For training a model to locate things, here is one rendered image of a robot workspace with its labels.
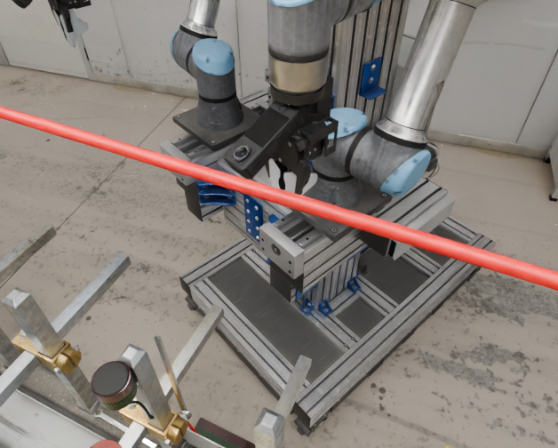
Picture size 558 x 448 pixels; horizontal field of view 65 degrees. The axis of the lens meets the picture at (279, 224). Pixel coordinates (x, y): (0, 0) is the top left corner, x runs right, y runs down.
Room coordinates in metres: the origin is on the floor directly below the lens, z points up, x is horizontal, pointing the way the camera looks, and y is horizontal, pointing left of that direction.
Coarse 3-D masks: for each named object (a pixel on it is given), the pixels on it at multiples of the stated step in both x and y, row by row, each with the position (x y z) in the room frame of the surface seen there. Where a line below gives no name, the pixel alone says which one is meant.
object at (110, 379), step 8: (104, 368) 0.33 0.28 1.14; (112, 368) 0.33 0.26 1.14; (120, 368) 0.33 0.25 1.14; (96, 376) 0.32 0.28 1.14; (104, 376) 0.32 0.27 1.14; (112, 376) 0.32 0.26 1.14; (120, 376) 0.32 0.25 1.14; (128, 376) 0.32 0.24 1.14; (96, 384) 0.31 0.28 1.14; (104, 384) 0.31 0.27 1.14; (112, 384) 0.31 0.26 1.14; (120, 384) 0.31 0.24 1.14; (104, 392) 0.29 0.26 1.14; (112, 392) 0.29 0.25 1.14; (136, 400) 0.33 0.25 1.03; (144, 408) 0.33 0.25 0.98; (152, 416) 0.34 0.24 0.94
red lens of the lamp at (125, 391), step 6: (126, 366) 0.34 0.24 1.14; (132, 378) 0.32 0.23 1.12; (126, 384) 0.31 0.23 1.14; (132, 384) 0.32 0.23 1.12; (120, 390) 0.30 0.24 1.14; (126, 390) 0.30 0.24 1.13; (96, 396) 0.29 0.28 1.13; (102, 396) 0.29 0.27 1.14; (108, 396) 0.29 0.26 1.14; (114, 396) 0.29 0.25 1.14; (120, 396) 0.29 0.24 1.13; (102, 402) 0.29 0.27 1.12; (108, 402) 0.29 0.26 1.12; (114, 402) 0.29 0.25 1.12
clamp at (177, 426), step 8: (128, 408) 0.38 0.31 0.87; (136, 408) 0.38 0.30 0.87; (128, 416) 0.36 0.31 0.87; (136, 416) 0.36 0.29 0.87; (144, 416) 0.36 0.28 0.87; (176, 416) 0.36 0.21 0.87; (144, 424) 0.35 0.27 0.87; (168, 424) 0.35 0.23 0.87; (176, 424) 0.35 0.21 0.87; (184, 424) 0.35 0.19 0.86; (152, 432) 0.34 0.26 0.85; (160, 432) 0.33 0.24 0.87; (168, 432) 0.33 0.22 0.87; (176, 432) 0.33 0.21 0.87; (184, 432) 0.35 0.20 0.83; (168, 440) 0.32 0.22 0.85; (176, 440) 0.32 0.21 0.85
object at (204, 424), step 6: (204, 420) 0.42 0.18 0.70; (204, 426) 0.41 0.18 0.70; (210, 426) 0.41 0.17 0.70; (216, 426) 0.41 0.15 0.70; (216, 432) 0.39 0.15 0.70; (222, 432) 0.39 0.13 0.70; (228, 432) 0.39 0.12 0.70; (228, 438) 0.38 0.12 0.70; (234, 438) 0.38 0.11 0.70; (240, 438) 0.38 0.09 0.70; (240, 444) 0.37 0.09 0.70; (246, 444) 0.37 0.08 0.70; (252, 444) 0.37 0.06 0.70
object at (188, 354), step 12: (216, 312) 0.62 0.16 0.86; (204, 324) 0.59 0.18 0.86; (216, 324) 0.60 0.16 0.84; (192, 336) 0.56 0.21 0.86; (204, 336) 0.56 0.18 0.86; (192, 348) 0.52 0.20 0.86; (180, 360) 0.49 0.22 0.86; (192, 360) 0.50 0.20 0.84; (180, 372) 0.46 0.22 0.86; (168, 384) 0.44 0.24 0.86; (168, 396) 0.42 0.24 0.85; (132, 432) 0.34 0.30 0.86; (144, 432) 0.34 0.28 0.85; (120, 444) 0.31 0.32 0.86; (132, 444) 0.31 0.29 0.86
